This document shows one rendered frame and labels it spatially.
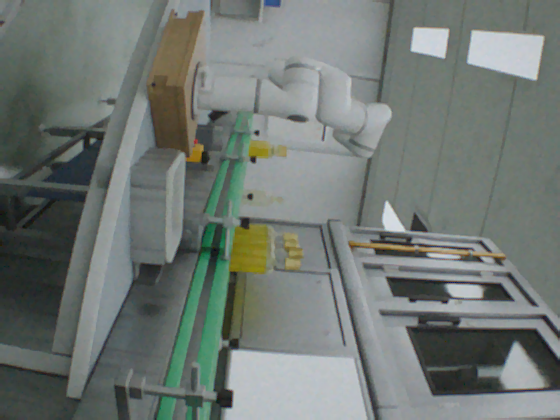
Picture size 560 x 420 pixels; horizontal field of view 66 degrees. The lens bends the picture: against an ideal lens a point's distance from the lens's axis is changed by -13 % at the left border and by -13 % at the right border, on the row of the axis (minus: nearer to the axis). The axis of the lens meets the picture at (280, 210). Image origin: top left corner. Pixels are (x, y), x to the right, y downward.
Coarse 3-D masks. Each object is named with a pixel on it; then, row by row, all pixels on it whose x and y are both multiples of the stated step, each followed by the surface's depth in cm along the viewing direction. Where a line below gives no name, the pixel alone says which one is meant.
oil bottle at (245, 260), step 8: (232, 248) 138; (240, 248) 139; (248, 248) 139; (232, 256) 135; (240, 256) 135; (248, 256) 136; (256, 256) 136; (264, 256) 136; (272, 256) 137; (232, 264) 136; (240, 264) 136; (248, 264) 136; (256, 264) 136; (264, 264) 136; (272, 264) 137; (248, 272) 137; (256, 272) 137; (264, 272) 137
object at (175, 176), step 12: (180, 156) 109; (180, 168) 115; (168, 180) 99; (180, 180) 116; (168, 192) 100; (180, 192) 117; (168, 204) 101; (180, 204) 118; (168, 216) 102; (180, 216) 119; (168, 228) 103; (180, 228) 120; (168, 240) 104; (168, 252) 105
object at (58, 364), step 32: (160, 0) 131; (0, 32) 122; (128, 96) 112; (96, 192) 99; (96, 224) 95; (64, 288) 88; (64, 320) 85; (0, 352) 80; (32, 352) 81; (64, 352) 82
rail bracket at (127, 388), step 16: (128, 368) 65; (192, 368) 62; (128, 384) 63; (144, 384) 64; (192, 384) 63; (128, 400) 63; (192, 400) 64; (208, 400) 64; (224, 400) 64; (96, 416) 68; (112, 416) 68; (128, 416) 64; (192, 416) 66
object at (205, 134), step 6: (198, 126) 186; (204, 126) 186; (210, 126) 187; (198, 132) 183; (204, 132) 183; (210, 132) 183; (198, 138) 184; (204, 138) 184; (210, 138) 184; (198, 144) 185; (204, 144) 185; (210, 144) 185
